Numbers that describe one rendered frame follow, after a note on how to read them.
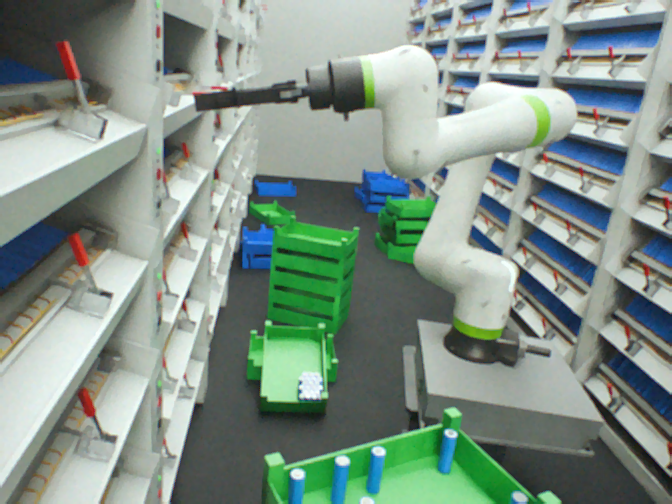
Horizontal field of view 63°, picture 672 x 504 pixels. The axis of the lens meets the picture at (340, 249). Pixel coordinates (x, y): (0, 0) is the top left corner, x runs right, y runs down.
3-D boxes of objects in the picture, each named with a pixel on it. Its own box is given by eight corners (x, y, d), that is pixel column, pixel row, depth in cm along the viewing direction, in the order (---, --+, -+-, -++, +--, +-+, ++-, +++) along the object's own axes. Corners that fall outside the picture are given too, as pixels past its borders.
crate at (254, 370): (330, 352, 205) (332, 333, 203) (335, 382, 186) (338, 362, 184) (250, 349, 201) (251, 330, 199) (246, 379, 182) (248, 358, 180)
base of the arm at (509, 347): (544, 353, 142) (550, 332, 141) (551, 381, 128) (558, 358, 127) (444, 330, 147) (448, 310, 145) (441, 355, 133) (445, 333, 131)
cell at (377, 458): (375, 482, 75) (381, 443, 73) (382, 492, 74) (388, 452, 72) (363, 486, 74) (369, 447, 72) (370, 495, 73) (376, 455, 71)
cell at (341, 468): (352, 463, 69) (346, 504, 71) (345, 454, 70) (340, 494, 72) (339, 467, 68) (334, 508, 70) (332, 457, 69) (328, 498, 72)
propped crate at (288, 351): (325, 413, 169) (328, 398, 164) (259, 411, 167) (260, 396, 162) (322, 338, 192) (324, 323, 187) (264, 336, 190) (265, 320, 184)
